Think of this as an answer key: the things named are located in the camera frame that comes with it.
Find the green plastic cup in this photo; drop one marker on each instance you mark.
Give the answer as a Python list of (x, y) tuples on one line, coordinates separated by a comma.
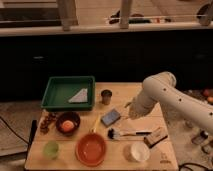
[(51, 150)]

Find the brown dried food pile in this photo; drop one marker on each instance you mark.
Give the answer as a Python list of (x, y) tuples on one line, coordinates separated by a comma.
[(44, 126)]

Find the dark red bowl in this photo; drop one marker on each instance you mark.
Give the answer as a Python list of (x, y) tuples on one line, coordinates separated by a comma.
[(72, 116)]

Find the green plastic tray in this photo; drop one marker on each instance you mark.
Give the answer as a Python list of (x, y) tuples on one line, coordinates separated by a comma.
[(60, 90)]

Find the dark metal cup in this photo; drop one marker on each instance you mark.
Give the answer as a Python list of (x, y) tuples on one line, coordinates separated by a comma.
[(106, 96)]

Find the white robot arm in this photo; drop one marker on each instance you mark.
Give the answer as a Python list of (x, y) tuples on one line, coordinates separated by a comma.
[(161, 88)]

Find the black dish brush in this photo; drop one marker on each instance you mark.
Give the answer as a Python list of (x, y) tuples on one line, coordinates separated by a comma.
[(116, 134)]

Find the folded grey cloth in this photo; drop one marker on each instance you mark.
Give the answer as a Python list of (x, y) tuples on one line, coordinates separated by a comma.
[(80, 97)]

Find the white cup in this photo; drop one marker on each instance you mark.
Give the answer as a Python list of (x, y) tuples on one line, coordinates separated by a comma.
[(139, 152)]

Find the orange fruit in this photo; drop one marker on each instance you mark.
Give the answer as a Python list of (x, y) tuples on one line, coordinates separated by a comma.
[(67, 126)]

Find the wooden block with black strip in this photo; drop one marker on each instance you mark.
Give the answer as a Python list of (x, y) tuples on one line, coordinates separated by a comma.
[(155, 137)]

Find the blue sponge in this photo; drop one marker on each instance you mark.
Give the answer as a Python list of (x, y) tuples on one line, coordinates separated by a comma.
[(110, 117)]

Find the spice jar rack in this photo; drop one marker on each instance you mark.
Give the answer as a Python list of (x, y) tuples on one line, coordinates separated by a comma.
[(200, 139)]

